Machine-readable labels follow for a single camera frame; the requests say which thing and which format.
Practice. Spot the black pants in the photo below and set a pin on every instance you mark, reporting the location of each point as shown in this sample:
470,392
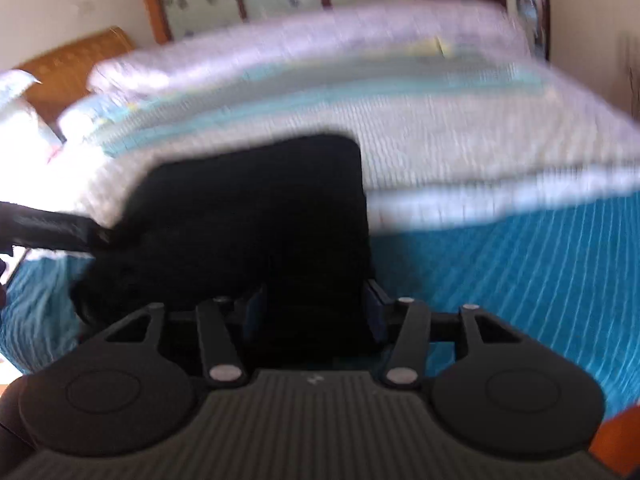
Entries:
250,220

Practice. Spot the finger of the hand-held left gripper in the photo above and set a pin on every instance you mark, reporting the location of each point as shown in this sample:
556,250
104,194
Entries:
55,227

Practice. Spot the wooden headboard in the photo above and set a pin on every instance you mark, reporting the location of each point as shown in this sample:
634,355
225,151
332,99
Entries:
65,70

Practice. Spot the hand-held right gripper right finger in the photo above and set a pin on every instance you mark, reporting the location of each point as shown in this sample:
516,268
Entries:
376,310

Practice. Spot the printed patterned bed cover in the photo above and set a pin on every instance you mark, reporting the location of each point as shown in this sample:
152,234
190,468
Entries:
490,260

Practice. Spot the white quilt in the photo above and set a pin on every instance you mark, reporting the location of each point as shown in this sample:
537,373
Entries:
300,40

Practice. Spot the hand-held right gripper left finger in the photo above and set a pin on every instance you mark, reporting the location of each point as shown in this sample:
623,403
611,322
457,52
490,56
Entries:
257,310

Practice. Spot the doorway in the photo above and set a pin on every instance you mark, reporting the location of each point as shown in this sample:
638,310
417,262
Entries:
530,5

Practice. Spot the white pillow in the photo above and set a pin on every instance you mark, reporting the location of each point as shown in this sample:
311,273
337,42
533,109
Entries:
22,115

